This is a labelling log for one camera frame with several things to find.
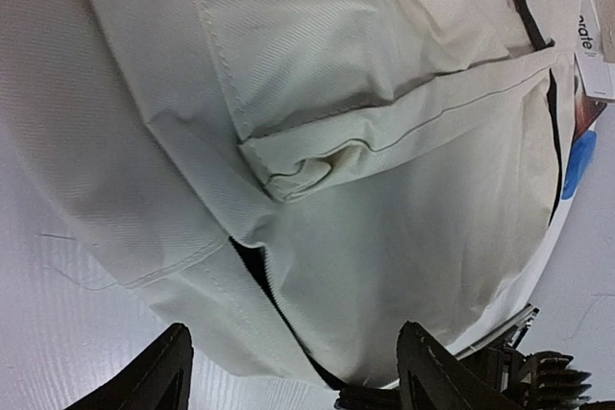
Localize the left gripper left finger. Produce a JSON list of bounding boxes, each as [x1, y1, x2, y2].
[[68, 323, 194, 410]]

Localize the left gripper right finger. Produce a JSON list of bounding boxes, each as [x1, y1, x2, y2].
[[397, 322, 519, 410]]

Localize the cream canvas backpack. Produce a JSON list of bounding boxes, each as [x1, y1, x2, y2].
[[1, 0, 581, 387]]

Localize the silver black stapler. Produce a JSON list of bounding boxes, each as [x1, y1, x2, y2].
[[334, 309, 591, 409]]

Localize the blue pencil case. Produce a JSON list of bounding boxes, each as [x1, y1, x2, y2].
[[561, 130, 598, 201]]

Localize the dark cover paperback book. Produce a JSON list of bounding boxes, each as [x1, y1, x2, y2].
[[573, 92, 607, 142]]

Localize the white Decorate book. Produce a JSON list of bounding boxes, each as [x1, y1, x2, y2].
[[576, 0, 614, 103]]

